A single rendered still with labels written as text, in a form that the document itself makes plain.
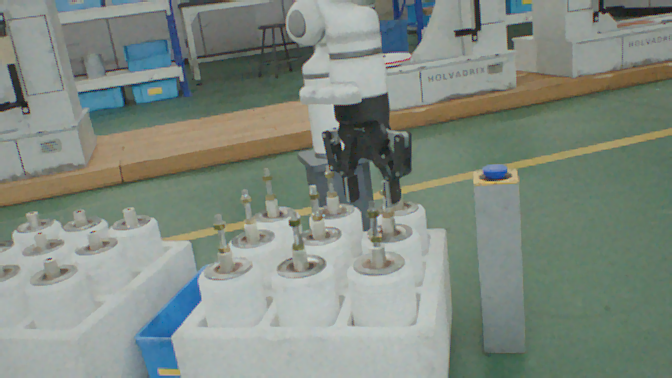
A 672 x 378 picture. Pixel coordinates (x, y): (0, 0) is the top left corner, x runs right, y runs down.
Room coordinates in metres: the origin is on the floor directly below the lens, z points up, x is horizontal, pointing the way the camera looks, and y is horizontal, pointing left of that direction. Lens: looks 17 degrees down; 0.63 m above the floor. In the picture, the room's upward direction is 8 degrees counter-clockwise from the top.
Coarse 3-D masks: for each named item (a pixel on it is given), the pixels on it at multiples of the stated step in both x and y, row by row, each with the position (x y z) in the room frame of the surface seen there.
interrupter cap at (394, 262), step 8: (368, 256) 0.85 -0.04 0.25; (392, 256) 0.84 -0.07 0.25; (400, 256) 0.84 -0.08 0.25; (360, 264) 0.83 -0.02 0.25; (368, 264) 0.83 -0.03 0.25; (392, 264) 0.82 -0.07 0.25; (400, 264) 0.81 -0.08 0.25; (360, 272) 0.80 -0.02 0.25; (368, 272) 0.80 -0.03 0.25; (376, 272) 0.79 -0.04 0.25; (384, 272) 0.79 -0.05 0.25; (392, 272) 0.79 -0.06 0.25
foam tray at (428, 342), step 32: (416, 288) 0.87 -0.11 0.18; (448, 288) 1.05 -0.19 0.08; (192, 320) 0.87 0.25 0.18; (352, 320) 0.83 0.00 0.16; (448, 320) 0.99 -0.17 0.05; (192, 352) 0.82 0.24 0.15; (224, 352) 0.81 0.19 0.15; (256, 352) 0.79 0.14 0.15; (288, 352) 0.78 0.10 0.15; (320, 352) 0.77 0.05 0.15; (352, 352) 0.76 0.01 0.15; (384, 352) 0.75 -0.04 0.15; (416, 352) 0.74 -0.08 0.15; (448, 352) 0.93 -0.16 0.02
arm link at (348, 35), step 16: (320, 0) 0.82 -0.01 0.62; (336, 0) 0.83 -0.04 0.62; (352, 0) 0.85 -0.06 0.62; (336, 16) 0.80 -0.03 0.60; (352, 16) 0.79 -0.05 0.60; (368, 16) 0.80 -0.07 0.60; (336, 32) 0.80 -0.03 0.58; (352, 32) 0.79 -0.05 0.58; (368, 32) 0.79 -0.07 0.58; (336, 48) 0.80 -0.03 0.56; (352, 48) 0.79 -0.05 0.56; (368, 48) 0.79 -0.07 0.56
